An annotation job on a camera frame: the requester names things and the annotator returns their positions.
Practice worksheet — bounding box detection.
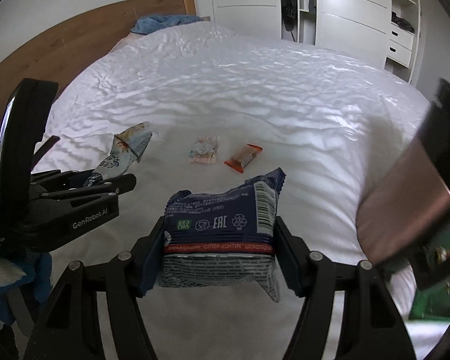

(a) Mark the light blue snack packet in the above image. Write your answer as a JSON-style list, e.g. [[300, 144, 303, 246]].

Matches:
[[83, 122, 153, 187]]

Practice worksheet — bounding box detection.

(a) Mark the pink white candy packet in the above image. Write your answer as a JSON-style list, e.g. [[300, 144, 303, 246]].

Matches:
[[188, 136, 218, 165]]

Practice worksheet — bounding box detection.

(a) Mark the dark blue wafer packet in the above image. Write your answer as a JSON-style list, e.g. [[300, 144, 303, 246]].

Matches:
[[158, 168, 286, 302]]

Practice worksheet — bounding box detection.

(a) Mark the orange brown snack bar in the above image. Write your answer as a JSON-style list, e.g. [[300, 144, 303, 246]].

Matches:
[[224, 143, 263, 173]]

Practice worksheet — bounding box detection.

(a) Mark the blue gloved left hand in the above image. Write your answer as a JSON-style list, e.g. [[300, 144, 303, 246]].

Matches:
[[0, 253, 53, 330]]

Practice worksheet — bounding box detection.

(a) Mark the wooden headboard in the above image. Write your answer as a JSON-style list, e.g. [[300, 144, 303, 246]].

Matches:
[[0, 0, 197, 155]]

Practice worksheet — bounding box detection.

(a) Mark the green tray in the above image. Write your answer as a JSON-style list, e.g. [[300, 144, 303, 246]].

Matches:
[[409, 221, 450, 320]]

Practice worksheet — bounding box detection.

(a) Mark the blue cloth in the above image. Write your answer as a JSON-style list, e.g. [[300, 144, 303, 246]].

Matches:
[[130, 14, 203, 35]]

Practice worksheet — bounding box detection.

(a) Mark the white wardrobe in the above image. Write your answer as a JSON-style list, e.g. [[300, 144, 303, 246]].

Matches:
[[212, 0, 421, 83]]

